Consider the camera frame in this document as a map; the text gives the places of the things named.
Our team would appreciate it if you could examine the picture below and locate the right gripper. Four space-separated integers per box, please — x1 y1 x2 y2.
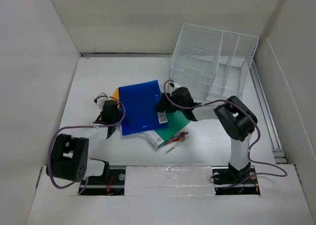
153 92 185 113

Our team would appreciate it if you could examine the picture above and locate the orange folder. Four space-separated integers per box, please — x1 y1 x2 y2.
112 88 123 112

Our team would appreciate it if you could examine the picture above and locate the green folder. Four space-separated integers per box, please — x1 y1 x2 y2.
144 91 191 148

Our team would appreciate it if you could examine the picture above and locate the blue folder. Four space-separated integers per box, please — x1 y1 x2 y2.
118 80 168 136

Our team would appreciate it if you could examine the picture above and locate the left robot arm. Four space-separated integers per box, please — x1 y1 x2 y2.
46 96 125 189

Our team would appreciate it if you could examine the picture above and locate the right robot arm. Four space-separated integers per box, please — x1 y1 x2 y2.
154 87 258 185

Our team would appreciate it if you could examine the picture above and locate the black red pen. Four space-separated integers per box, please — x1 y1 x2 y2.
167 131 185 141

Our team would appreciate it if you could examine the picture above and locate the red capped pen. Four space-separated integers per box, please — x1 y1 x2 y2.
158 136 185 149

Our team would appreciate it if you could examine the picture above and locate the red gel pen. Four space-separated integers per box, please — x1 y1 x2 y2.
159 132 188 148

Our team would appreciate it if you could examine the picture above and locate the white green pen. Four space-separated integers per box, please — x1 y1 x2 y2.
164 137 188 155

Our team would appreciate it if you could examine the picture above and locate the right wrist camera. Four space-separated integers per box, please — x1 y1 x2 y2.
167 81 181 93

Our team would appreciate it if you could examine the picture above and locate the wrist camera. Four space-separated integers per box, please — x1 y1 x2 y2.
93 92 110 110
167 81 181 93

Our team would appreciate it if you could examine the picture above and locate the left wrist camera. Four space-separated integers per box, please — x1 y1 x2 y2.
93 92 110 110

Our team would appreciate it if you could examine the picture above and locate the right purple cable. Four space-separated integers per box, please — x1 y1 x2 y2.
163 79 288 188

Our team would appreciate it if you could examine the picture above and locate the white wire desk organizer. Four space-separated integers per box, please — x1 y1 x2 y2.
169 24 258 101

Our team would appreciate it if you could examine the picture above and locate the metal mounting rail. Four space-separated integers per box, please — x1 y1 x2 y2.
80 165 260 197

